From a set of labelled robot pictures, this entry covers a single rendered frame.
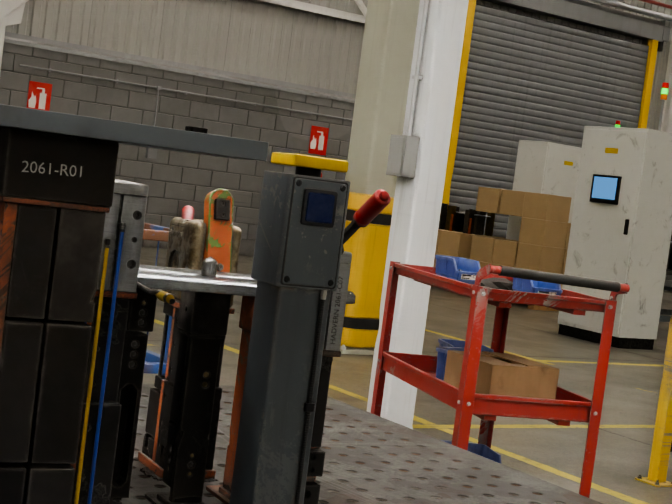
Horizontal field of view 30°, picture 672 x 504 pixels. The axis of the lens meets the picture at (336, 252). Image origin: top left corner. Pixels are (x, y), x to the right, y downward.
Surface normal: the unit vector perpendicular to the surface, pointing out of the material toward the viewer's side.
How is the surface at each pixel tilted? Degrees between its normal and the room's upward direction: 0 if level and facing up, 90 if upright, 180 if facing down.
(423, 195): 90
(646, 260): 90
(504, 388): 90
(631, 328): 90
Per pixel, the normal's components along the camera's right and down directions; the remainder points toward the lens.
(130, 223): 0.45, 0.11
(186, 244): -0.88, -0.09
